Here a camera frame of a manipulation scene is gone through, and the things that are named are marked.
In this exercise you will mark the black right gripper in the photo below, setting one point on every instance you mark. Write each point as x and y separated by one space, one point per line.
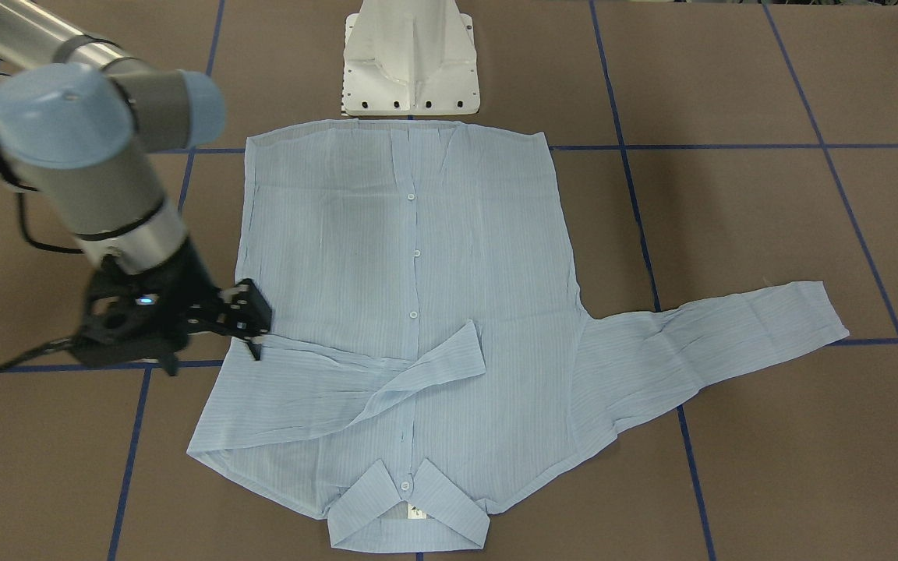
186 279

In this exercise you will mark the light blue button-up shirt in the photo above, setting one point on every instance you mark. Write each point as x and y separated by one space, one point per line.
430 362

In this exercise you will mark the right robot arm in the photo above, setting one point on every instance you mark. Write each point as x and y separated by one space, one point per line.
77 125

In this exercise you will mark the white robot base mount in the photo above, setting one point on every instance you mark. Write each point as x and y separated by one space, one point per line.
410 59

